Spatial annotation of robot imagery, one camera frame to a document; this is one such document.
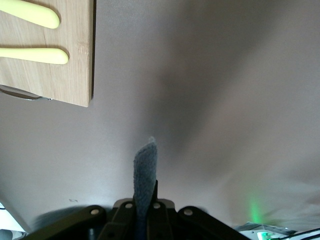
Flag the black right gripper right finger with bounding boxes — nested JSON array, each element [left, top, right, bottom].
[[147, 179, 245, 240]]

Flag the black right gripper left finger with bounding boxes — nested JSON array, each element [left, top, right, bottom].
[[24, 199, 138, 240]]

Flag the red and grey cloth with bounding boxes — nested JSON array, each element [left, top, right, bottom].
[[133, 136, 159, 240]]

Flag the wooden cutting board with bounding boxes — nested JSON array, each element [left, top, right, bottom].
[[0, 0, 96, 108]]

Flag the yellow plastic knife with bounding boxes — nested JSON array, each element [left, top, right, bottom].
[[0, 47, 70, 65]]

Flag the yellow plastic fork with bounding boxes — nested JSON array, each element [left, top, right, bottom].
[[0, 0, 61, 29]]

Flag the metal cutting board handle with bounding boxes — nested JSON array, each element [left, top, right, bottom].
[[0, 84, 52, 101]]

